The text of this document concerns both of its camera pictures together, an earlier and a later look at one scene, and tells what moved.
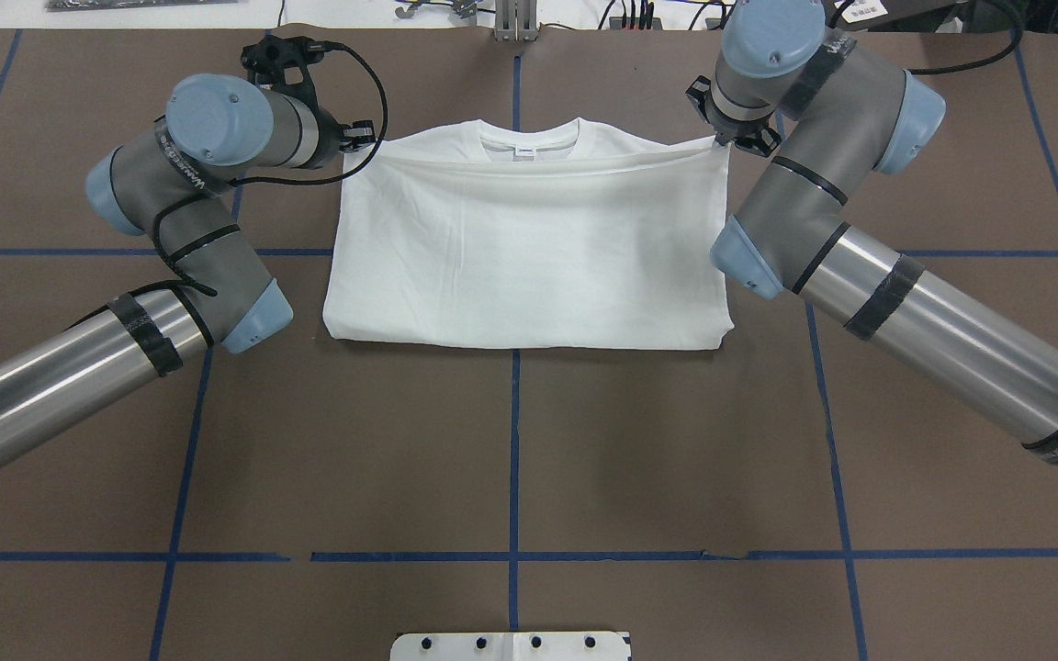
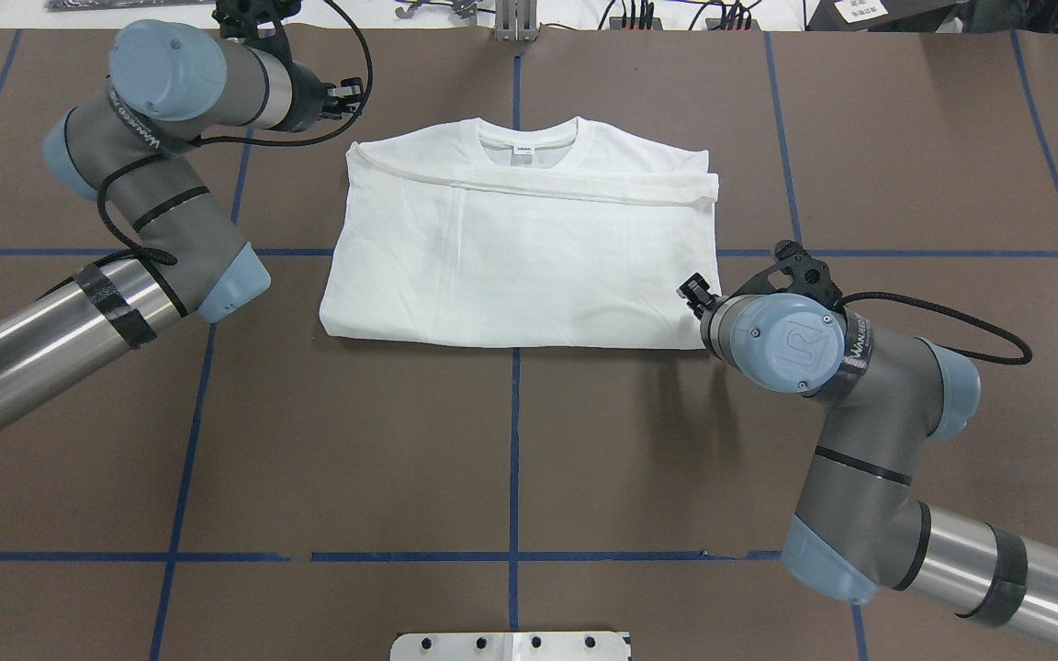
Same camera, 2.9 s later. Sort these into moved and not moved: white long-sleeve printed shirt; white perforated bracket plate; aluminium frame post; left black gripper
Moved: left black gripper
Not moved: aluminium frame post; white long-sleeve printed shirt; white perforated bracket plate
